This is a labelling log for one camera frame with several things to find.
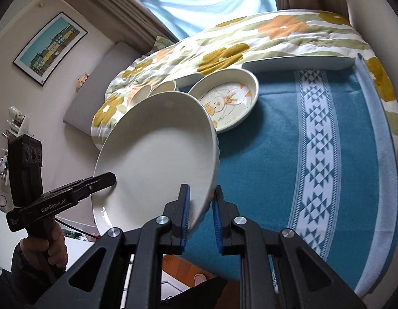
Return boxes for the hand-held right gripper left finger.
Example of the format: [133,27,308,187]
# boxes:
[35,183,190,309]

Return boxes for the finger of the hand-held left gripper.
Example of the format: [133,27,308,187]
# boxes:
[62,183,100,203]
[73,173,118,192]

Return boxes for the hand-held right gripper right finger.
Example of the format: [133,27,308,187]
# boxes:
[212,185,369,309]

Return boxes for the stack of white duck plates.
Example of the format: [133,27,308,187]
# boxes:
[91,91,220,236]

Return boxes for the brown plate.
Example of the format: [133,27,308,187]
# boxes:
[127,84,153,107]

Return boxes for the white bowl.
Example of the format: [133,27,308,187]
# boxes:
[153,80,178,98]

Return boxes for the duck print plate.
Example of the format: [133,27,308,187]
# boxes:
[187,68,260,134]

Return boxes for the person's left forearm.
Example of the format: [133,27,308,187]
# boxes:
[0,245,69,309]

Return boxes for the person's left hand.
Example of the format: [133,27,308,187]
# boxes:
[19,223,68,266]

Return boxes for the white shelf rack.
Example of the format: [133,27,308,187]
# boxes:
[4,105,28,143]

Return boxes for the grey headboard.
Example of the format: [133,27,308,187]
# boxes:
[63,41,140,136]

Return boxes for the teal patterned blanket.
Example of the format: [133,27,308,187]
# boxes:
[183,53,398,297]

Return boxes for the small ornament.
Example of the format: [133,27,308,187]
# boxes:
[77,73,90,92]

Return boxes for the long white tray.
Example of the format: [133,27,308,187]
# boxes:
[242,54,361,72]
[168,72,203,89]

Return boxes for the floral blanket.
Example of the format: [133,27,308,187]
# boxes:
[91,10,398,151]

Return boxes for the light blue curtain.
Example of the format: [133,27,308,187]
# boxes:
[139,0,278,44]

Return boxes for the red cable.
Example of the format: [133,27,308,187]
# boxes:
[55,218,101,241]

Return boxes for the framed wall poster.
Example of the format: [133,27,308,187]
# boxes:
[13,12,88,87]

